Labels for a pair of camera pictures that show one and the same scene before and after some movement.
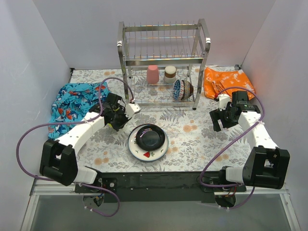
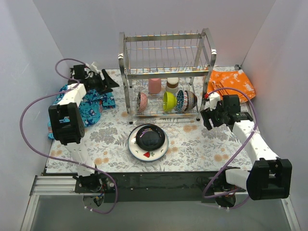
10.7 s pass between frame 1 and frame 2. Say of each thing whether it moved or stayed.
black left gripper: moved
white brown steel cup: moved
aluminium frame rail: stayed
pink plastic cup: moved
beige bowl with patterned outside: moved
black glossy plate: stayed
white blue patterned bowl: moved
